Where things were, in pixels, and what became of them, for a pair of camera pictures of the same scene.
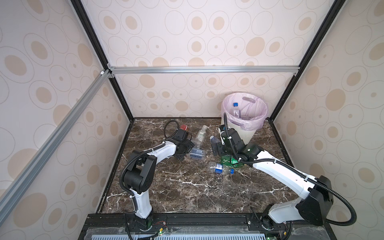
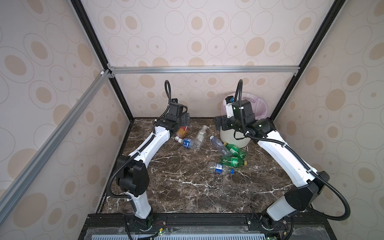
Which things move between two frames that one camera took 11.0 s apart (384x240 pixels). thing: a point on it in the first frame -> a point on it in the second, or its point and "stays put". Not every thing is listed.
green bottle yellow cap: [228, 161] stays put
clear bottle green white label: [201, 137] stays put
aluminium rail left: [11, 188] stays put
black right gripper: [218, 146] -> [224, 122]
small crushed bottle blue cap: [220, 169] stays put
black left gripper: [189, 145] -> [183, 122]
